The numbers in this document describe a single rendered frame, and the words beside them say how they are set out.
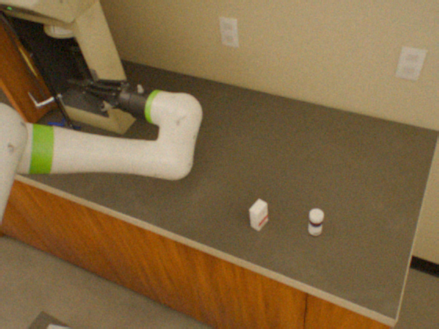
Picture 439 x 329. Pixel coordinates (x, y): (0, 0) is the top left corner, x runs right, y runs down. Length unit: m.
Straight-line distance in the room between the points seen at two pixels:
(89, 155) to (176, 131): 0.22
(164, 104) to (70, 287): 1.54
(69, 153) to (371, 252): 0.83
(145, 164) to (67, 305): 1.44
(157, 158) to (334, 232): 0.55
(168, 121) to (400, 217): 0.72
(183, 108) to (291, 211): 0.47
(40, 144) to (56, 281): 1.55
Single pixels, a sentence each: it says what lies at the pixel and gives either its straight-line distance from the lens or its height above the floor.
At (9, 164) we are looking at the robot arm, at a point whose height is 1.47.
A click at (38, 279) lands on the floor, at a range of 2.57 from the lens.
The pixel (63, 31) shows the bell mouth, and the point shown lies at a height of 1.33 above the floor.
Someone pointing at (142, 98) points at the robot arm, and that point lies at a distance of 1.16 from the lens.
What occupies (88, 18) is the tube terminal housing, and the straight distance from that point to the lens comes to 1.40.
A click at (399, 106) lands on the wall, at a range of 1.61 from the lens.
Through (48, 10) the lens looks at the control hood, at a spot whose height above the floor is 1.48.
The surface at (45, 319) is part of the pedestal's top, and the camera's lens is 1.31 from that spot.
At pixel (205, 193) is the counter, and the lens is 1.37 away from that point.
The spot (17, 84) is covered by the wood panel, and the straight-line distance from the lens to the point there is 1.75.
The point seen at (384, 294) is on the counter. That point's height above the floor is 0.94.
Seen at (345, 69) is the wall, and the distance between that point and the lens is 1.56.
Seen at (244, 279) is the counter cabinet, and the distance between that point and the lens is 1.42.
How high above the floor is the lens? 2.03
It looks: 49 degrees down
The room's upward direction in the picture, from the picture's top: 8 degrees counter-clockwise
